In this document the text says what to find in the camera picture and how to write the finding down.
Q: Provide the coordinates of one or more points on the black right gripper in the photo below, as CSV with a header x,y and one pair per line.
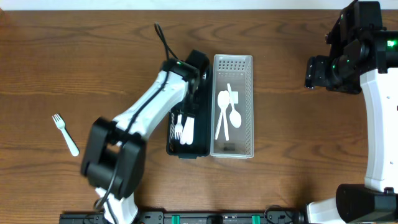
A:
x,y
320,74

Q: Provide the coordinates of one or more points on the white plastic spoon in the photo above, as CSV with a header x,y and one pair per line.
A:
x,y
234,116
220,104
223,97

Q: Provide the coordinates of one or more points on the white plastic fork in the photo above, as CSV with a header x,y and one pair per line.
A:
x,y
178,128
188,130
59,122

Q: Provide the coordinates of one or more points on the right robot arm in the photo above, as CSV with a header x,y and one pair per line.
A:
x,y
363,60

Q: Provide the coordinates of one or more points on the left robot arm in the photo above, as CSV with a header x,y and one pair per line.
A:
x,y
115,152

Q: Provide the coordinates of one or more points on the clear perforated plastic basket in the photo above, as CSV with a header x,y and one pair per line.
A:
x,y
237,70

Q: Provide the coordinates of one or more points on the dark green plastic basket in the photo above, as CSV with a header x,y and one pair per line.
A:
x,y
200,146

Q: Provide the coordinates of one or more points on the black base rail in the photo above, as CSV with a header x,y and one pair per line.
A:
x,y
272,215

